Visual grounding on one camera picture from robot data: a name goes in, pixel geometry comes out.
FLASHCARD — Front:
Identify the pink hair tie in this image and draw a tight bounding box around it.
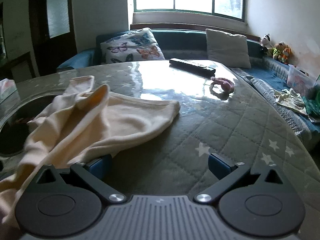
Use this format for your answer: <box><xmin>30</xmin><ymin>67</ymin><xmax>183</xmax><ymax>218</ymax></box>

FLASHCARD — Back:
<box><xmin>209</xmin><ymin>76</ymin><xmax>235</xmax><ymax>97</ymax></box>

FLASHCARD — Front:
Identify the orange tiger plush toy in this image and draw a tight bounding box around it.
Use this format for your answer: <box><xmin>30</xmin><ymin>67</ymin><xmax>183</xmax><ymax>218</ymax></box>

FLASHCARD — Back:
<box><xmin>280</xmin><ymin>44</ymin><xmax>293</xmax><ymax>64</ymax></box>

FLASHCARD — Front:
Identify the black remote control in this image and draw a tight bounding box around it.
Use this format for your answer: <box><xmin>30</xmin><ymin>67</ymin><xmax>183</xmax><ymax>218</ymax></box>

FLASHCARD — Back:
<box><xmin>169</xmin><ymin>58</ymin><xmax>216</xmax><ymax>74</ymax></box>

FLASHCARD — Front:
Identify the butterfly print pillow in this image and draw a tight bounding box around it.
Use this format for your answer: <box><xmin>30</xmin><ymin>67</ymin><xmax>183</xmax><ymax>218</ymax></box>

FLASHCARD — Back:
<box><xmin>100</xmin><ymin>27</ymin><xmax>166</xmax><ymax>65</ymax></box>

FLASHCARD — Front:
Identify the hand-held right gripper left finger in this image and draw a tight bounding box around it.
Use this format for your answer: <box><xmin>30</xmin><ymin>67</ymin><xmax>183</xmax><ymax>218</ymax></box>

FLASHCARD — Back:
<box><xmin>36</xmin><ymin>154</ymin><xmax>127</xmax><ymax>204</ymax></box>

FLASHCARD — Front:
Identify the clear plastic container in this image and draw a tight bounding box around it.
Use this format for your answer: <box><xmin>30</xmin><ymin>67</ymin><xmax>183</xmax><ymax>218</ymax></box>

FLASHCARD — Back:
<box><xmin>286</xmin><ymin>64</ymin><xmax>317</xmax><ymax>93</ymax></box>

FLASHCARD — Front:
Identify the green cloth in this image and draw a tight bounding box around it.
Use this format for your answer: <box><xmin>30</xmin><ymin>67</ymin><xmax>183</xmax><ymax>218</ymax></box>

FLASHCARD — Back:
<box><xmin>302</xmin><ymin>74</ymin><xmax>320</xmax><ymax>131</ymax></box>

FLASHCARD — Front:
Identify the blue sofa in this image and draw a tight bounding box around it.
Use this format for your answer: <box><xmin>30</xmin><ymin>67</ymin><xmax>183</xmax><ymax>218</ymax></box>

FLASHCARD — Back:
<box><xmin>56</xmin><ymin>27</ymin><xmax>320</xmax><ymax>153</ymax></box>

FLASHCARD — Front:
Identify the grey quilted star table cover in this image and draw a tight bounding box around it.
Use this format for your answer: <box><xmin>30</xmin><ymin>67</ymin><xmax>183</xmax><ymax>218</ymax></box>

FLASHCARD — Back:
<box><xmin>0</xmin><ymin>60</ymin><xmax>320</xmax><ymax>240</ymax></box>

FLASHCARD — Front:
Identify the black round built-in cooktop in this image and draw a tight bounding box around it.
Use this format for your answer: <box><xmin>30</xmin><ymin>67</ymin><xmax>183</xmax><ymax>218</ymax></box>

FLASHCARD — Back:
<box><xmin>0</xmin><ymin>94</ymin><xmax>62</xmax><ymax>157</ymax></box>

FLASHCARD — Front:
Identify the green and yellow plush toy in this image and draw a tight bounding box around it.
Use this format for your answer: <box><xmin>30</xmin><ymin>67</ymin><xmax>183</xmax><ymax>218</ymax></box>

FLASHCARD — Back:
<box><xmin>267</xmin><ymin>42</ymin><xmax>283</xmax><ymax>61</ymax></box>

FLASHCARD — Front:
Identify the pale yellow cloth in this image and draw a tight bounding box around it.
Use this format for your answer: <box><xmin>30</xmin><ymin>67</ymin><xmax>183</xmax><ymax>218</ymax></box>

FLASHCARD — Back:
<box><xmin>275</xmin><ymin>88</ymin><xmax>309</xmax><ymax>117</ymax></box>

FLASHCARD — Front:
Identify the tissue box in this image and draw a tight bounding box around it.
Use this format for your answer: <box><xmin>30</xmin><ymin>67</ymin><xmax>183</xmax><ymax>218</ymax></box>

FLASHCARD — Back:
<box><xmin>0</xmin><ymin>79</ymin><xmax>17</xmax><ymax>103</ymax></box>

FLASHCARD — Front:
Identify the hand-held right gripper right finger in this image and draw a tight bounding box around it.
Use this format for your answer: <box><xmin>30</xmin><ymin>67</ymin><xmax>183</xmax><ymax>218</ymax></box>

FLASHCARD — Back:
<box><xmin>194</xmin><ymin>153</ymin><xmax>284</xmax><ymax>204</ymax></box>

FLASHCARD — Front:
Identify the dark wooden cabinet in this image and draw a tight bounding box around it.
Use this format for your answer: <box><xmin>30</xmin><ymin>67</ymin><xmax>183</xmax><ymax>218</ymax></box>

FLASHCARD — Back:
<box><xmin>0</xmin><ymin>1</ymin><xmax>38</xmax><ymax>83</ymax></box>

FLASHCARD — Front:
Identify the plain white pillow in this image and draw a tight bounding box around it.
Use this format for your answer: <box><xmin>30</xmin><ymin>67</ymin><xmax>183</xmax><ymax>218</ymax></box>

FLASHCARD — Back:
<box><xmin>205</xmin><ymin>28</ymin><xmax>252</xmax><ymax>69</ymax></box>

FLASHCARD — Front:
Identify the cream knit garment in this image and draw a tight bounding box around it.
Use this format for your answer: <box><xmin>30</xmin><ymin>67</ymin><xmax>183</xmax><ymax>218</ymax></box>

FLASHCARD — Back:
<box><xmin>0</xmin><ymin>76</ymin><xmax>181</xmax><ymax>240</ymax></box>

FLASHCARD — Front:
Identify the dark wooden door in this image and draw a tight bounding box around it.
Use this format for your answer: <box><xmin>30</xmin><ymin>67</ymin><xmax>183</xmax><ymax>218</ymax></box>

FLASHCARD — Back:
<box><xmin>28</xmin><ymin>0</ymin><xmax>78</xmax><ymax>77</ymax></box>

